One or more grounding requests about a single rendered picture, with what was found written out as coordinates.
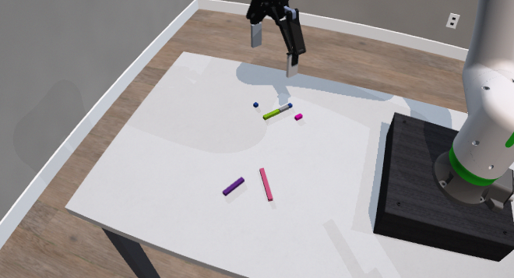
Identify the pink rod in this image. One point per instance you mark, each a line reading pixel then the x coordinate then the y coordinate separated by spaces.
pixel 266 184

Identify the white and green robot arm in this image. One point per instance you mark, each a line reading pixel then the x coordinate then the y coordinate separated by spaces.
pixel 476 169

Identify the grey rod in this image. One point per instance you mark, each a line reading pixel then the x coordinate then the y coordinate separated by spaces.
pixel 283 108

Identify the purple rod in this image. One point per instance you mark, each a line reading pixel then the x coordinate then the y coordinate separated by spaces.
pixel 233 186

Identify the lime green rod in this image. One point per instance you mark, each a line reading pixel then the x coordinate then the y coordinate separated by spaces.
pixel 271 114

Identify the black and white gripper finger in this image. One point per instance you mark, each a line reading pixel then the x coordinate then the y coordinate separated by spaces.
pixel 258 9
pixel 291 31

